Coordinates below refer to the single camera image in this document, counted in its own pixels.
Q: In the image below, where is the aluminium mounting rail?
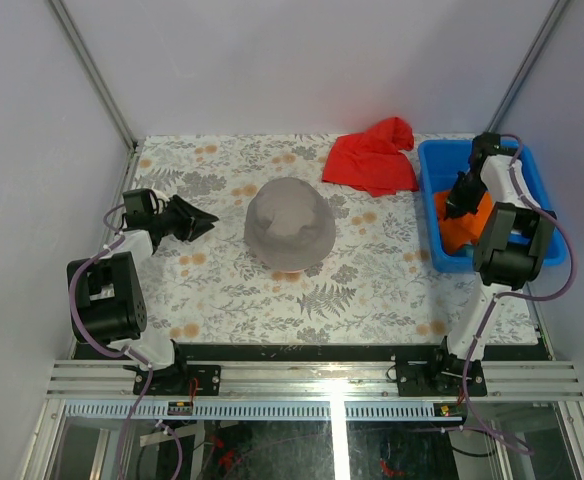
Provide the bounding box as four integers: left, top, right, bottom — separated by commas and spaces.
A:
46, 360, 584, 402

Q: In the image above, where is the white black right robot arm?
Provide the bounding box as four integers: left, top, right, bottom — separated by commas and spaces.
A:
156, 135, 551, 346

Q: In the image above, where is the teal bucket hat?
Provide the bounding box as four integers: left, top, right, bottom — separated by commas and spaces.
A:
454, 244, 474, 258

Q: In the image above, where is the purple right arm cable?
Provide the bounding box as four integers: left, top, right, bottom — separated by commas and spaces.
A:
441, 133, 581, 457

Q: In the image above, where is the white slotted cable duct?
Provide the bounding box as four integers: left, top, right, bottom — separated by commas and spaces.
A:
65, 399, 467, 422

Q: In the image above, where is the aluminium corner frame post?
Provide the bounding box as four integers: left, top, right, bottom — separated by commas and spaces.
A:
46, 0, 140, 151

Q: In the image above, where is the red cloth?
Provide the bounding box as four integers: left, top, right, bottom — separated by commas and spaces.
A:
322, 117, 419, 197

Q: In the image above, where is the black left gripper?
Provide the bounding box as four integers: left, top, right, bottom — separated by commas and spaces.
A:
151, 195, 218, 242

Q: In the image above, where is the orange hat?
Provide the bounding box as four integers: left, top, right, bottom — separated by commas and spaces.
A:
433, 190, 493, 255

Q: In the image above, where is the blue plastic bin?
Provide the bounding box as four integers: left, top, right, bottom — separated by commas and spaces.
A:
418, 139, 567, 274

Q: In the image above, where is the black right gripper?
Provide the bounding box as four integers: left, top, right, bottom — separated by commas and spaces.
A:
444, 171, 487, 222

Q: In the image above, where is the grey bucket hat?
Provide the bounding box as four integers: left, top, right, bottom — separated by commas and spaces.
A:
244, 177, 336, 270

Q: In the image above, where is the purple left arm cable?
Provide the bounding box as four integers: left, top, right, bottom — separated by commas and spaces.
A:
67, 202, 185, 480

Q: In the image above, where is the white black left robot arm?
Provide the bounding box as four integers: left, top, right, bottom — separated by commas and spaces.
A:
66, 188, 219, 395

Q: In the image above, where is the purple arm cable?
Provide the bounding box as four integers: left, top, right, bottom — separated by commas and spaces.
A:
67, 202, 185, 480
441, 133, 581, 457

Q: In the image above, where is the right aluminium corner post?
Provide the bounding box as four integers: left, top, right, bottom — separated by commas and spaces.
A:
486, 0, 573, 133

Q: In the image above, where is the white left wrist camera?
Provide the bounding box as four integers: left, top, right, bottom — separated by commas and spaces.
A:
152, 189, 170, 202

